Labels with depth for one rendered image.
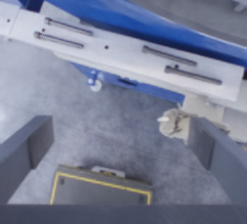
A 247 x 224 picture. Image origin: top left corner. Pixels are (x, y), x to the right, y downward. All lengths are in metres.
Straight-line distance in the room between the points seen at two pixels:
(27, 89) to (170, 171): 1.47
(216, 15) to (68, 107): 1.37
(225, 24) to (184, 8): 0.14
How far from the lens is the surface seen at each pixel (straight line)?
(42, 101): 1.82
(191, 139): 0.17
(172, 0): 0.63
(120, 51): 0.78
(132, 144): 1.58
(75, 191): 1.40
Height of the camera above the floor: 1.57
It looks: 81 degrees down
